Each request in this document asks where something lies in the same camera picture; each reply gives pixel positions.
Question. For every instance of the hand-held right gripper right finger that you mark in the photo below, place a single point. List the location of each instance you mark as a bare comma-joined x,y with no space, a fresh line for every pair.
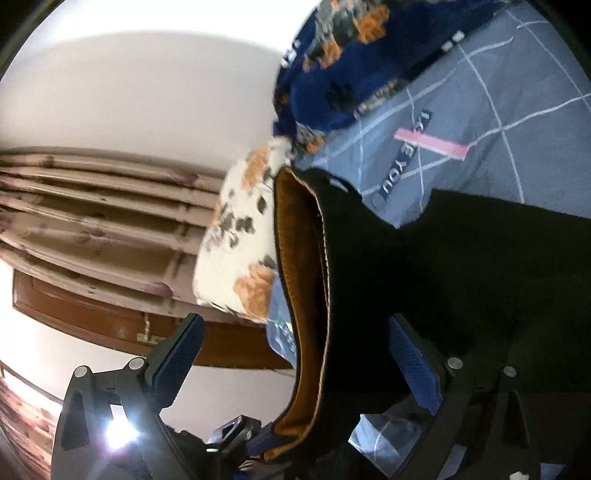
413,364

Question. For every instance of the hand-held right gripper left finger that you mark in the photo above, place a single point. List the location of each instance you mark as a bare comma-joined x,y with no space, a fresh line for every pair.
178,355

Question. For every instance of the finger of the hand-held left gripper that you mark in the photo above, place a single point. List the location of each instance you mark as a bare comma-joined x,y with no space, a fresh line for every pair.
240,431

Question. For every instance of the black pants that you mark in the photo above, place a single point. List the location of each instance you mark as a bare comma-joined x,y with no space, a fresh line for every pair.
461,277

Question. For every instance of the white floral pillow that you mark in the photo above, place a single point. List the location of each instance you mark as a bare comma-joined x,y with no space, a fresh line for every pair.
231,258

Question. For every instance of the beige floral curtain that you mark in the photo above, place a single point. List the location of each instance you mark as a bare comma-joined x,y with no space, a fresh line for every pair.
92,221

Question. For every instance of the blue checked bedsheet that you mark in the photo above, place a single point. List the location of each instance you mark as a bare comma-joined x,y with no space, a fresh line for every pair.
485,92

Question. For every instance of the navy dog print blanket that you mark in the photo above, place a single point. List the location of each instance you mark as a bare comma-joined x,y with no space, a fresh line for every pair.
314,92

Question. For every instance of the brown wooden bed frame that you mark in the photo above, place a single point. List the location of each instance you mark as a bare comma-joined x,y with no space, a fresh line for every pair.
92,318

